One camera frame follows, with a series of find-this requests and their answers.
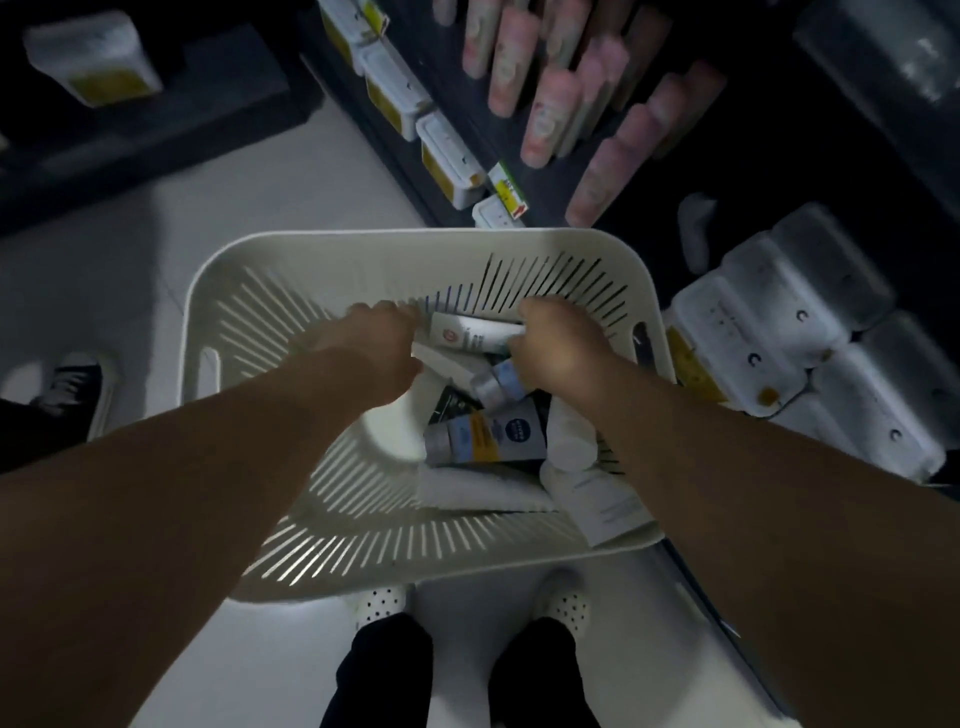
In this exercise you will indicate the person's left hand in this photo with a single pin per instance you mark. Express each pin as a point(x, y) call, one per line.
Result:
point(367, 352)

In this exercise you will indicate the person's left white shoe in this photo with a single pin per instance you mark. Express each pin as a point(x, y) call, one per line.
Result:
point(379, 604)

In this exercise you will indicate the person's left forearm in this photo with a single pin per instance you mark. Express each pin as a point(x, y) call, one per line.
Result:
point(150, 540)

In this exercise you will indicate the small white plastic object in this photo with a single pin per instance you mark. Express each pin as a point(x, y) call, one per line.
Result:
point(696, 225)

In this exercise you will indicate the person's white shoe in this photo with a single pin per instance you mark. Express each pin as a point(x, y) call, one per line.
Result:
point(379, 604)
point(562, 604)

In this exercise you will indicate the person's right forearm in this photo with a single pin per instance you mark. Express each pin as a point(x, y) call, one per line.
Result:
point(787, 562)

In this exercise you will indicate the black side shelving unit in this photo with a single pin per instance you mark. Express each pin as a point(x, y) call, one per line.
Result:
point(187, 112)

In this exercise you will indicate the Nivea Men tube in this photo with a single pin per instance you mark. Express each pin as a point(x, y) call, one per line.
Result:
point(499, 386)
point(487, 435)

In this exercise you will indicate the cream slotted plastic basket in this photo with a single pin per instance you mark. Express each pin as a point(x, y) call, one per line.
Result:
point(300, 247)

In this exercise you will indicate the person's right hand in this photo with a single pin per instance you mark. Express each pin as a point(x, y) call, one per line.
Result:
point(570, 352)

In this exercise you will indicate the black Mentholatum tube orange band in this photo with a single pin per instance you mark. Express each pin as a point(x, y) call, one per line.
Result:
point(454, 405)

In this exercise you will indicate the person's right white shoe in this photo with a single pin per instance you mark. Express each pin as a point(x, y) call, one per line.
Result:
point(562, 604)

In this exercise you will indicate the person's black trousers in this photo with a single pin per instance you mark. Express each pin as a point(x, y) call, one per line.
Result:
point(390, 667)
point(19, 435)

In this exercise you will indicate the stack of white hinged packs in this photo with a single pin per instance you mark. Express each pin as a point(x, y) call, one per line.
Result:
point(742, 337)

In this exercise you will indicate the row of pink tall bottles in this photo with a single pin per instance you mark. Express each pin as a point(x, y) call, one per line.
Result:
point(551, 112)

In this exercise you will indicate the pile of tubes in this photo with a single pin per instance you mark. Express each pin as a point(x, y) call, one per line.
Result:
point(600, 502)

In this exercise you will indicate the yellow white price tag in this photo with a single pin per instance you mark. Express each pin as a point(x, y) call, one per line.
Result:
point(373, 15)
point(508, 191)

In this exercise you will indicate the dark grey shelf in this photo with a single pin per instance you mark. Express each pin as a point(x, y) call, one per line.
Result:
point(750, 150)

